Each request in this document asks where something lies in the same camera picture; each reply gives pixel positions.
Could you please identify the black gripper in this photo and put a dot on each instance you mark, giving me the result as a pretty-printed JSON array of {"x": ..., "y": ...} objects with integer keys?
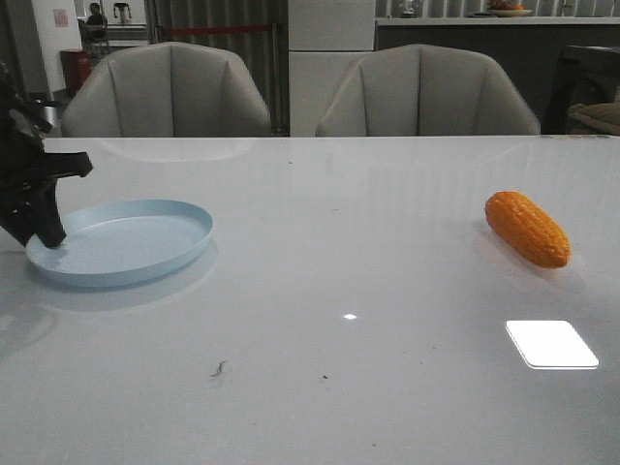
[{"x": 25, "y": 161}]

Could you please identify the dark grey counter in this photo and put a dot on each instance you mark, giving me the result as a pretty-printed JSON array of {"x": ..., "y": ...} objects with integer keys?
[{"x": 527, "y": 47}]

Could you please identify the pink wall notice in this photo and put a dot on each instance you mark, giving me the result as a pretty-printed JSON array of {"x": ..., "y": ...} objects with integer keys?
[{"x": 60, "y": 18}]

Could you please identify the red barrier belt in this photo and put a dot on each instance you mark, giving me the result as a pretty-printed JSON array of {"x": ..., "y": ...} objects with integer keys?
[{"x": 217, "y": 30}]

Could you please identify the right beige leather chair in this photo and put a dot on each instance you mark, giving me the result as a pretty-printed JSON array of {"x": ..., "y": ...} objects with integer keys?
[{"x": 426, "y": 91}]

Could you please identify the beige leather chair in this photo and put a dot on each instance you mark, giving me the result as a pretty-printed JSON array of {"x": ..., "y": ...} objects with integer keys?
[
  {"x": 426, "y": 91},
  {"x": 168, "y": 90}
]

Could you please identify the left beige leather chair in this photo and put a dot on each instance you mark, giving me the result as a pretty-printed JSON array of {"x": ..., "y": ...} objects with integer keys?
[{"x": 168, "y": 90}]

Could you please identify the fruit bowl on counter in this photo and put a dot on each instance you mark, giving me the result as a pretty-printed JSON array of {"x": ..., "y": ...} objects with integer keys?
[{"x": 501, "y": 8}]

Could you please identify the white cabinet column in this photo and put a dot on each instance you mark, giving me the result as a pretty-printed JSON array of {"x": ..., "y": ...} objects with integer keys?
[{"x": 324, "y": 37}]

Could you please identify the red trash bin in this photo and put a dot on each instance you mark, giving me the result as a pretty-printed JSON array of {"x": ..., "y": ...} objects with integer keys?
[{"x": 76, "y": 69}]

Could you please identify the light blue oval plate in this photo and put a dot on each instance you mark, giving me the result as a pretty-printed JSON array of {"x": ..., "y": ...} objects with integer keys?
[{"x": 124, "y": 243}]

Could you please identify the orange plastic corn cob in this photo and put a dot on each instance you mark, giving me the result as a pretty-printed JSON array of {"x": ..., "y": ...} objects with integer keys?
[{"x": 528, "y": 229}]

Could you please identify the beige cushion at right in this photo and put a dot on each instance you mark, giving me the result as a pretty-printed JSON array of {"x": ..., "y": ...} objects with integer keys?
[{"x": 594, "y": 119}]

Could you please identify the seated person in background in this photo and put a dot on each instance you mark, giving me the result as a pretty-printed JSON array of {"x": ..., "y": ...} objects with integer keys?
[{"x": 96, "y": 24}]

